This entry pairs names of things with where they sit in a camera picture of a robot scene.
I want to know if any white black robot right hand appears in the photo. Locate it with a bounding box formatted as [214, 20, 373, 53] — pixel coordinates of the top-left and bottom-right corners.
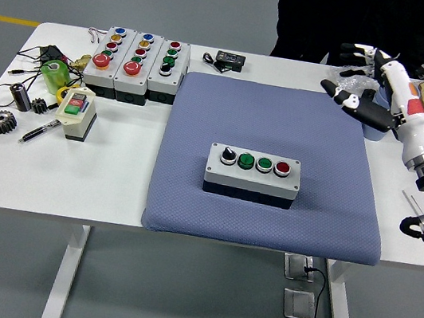
[310, 38, 424, 167]

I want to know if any grey four-control button box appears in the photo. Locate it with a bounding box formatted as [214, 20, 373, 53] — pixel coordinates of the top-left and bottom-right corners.
[200, 140, 305, 212]

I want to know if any grey five-button control box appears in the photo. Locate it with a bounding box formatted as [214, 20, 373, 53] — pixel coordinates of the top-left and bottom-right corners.
[80, 22, 139, 103]
[110, 27, 166, 108]

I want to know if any small black block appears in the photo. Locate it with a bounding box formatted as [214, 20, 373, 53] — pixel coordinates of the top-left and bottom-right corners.
[360, 88, 377, 104]

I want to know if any clear bubble wrap bag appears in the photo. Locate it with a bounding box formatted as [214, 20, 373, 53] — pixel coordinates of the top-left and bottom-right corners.
[325, 63, 384, 101]

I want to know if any white paper card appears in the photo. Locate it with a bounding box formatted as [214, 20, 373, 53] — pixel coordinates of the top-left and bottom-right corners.
[398, 189, 424, 220]

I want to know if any person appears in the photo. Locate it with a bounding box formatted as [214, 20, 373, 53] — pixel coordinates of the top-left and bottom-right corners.
[269, 0, 424, 83]

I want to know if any blue-grey quilted mat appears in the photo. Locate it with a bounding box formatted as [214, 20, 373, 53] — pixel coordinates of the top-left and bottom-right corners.
[139, 65, 406, 269]

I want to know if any silver floor socket box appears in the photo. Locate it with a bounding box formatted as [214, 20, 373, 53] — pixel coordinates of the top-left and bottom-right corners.
[279, 285, 320, 318]
[281, 251, 319, 284]

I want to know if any black digital meter module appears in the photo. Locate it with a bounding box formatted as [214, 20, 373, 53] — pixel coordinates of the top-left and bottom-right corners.
[200, 46, 249, 77]

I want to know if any grey box with black knob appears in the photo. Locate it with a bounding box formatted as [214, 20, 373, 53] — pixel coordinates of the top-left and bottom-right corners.
[143, 36, 194, 108]

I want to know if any brass fitting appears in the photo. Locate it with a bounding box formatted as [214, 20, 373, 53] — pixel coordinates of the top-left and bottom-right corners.
[69, 51, 95, 71]

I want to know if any yellow tape roll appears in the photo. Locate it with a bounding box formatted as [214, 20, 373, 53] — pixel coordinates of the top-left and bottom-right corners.
[53, 81, 81, 108]

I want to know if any green plastic cylinder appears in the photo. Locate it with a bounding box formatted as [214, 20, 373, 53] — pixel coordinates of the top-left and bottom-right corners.
[36, 57, 74, 98]

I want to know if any black circuit module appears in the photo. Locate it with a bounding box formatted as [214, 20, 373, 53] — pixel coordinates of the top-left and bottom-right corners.
[35, 42, 72, 69]

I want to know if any small black gear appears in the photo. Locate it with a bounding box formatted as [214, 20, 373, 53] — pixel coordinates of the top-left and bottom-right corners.
[29, 96, 51, 116]

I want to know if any black pen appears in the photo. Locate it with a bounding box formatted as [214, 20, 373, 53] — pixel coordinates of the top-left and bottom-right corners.
[18, 114, 62, 150]

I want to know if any black cylindrical capacitor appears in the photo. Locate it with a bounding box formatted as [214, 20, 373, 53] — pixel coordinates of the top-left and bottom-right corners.
[6, 80, 36, 114]

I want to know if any large grey metal gear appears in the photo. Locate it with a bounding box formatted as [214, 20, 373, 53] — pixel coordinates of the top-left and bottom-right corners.
[0, 110, 21, 137]

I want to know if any black power cable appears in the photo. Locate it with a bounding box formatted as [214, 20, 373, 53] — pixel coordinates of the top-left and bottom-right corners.
[296, 265, 328, 318]

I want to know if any red white cord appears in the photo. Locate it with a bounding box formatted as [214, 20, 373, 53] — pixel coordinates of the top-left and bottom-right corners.
[86, 26, 108, 45]

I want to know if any cream red-green switch box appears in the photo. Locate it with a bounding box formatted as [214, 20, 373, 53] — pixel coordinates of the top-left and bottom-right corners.
[53, 82, 103, 145]

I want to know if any thin black cable with plug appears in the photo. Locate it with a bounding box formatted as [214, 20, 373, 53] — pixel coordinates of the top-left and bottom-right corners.
[8, 61, 45, 81]

